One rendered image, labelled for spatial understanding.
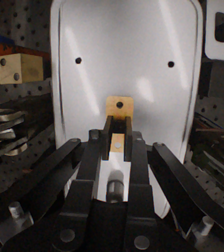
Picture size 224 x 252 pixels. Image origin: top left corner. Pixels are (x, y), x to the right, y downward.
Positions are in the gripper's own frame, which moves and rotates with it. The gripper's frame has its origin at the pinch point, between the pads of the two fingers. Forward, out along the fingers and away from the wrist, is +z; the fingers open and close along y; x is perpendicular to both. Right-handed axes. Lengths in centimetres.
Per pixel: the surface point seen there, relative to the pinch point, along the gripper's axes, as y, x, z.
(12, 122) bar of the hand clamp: -13.0, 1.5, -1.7
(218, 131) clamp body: 22.0, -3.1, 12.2
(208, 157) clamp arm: 14.5, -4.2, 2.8
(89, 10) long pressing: -4.6, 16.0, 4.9
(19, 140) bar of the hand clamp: -12.9, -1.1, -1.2
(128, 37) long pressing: 0.7, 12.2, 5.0
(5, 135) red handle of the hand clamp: -14.0, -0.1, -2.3
